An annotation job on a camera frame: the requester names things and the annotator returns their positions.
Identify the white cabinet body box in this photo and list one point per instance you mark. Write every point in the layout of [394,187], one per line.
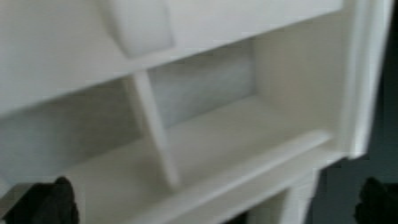
[206,133]

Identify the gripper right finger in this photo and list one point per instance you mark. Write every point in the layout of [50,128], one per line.
[377,206]

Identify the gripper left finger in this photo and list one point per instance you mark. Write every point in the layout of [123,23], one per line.
[37,203]

